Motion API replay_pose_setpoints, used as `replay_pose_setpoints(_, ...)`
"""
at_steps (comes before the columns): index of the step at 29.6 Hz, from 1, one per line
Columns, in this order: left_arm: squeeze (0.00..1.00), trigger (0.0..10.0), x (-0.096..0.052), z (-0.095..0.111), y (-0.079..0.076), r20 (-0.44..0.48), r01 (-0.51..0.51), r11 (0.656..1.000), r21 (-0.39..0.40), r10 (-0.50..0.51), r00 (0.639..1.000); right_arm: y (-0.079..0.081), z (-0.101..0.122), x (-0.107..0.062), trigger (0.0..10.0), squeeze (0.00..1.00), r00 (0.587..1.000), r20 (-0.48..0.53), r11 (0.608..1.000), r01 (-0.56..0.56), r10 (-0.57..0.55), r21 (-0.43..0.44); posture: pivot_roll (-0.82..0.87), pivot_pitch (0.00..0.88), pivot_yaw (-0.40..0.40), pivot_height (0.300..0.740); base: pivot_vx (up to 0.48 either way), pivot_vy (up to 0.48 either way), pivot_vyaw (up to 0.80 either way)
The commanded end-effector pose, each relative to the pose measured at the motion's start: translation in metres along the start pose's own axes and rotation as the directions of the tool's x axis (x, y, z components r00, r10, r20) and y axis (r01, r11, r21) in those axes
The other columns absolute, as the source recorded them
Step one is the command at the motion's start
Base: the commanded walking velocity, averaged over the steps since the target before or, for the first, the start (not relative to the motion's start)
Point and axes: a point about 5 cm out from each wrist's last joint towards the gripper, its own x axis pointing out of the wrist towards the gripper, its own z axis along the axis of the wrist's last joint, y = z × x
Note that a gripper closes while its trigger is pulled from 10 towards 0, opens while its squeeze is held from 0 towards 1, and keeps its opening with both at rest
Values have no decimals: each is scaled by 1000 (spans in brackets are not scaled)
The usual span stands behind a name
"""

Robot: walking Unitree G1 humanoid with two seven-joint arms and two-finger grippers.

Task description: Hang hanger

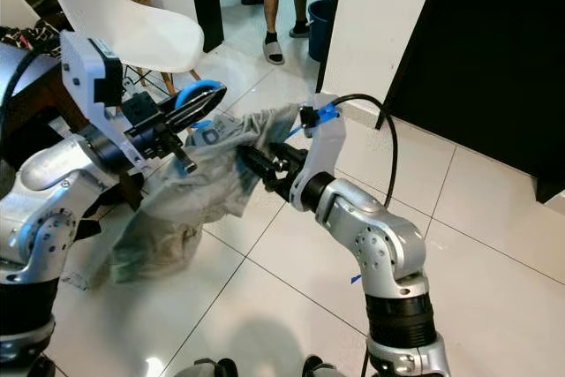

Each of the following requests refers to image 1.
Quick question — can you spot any black red patterned garment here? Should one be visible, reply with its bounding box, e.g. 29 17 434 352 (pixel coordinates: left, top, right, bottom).
0 19 67 56

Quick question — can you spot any grey HELLO collar shirt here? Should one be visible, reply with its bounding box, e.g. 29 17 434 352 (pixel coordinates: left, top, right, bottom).
110 103 305 285

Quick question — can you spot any blue plastic clothes hanger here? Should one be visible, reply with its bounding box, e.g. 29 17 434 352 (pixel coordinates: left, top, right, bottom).
175 79 319 142

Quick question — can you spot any blue bucket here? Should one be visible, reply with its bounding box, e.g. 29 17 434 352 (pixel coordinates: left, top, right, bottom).
307 0 336 62

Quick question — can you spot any black cabinet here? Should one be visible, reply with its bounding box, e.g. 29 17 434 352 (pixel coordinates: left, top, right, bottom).
375 0 565 203

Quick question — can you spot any black robot foot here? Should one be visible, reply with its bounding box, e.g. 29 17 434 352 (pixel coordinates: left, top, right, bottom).
302 355 347 377
172 358 241 377

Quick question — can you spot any black door frame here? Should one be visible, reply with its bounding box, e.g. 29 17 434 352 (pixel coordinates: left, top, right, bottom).
185 0 350 100

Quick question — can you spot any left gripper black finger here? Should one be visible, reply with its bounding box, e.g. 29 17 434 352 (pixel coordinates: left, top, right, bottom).
162 99 223 132
166 84 228 113

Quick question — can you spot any person in black shorts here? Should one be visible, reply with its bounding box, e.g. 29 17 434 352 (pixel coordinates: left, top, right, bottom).
262 0 314 66

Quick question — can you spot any black robot left foot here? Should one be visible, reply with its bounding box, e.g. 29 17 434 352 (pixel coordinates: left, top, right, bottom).
172 358 241 377

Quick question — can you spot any black robot right foot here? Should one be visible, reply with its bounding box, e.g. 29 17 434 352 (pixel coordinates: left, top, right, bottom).
302 355 347 377

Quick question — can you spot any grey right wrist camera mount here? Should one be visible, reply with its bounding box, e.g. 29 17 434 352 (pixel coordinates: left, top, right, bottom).
305 93 348 206

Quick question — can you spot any dark brown wooden table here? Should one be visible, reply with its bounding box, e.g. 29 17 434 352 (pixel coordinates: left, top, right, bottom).
0 41 94 166

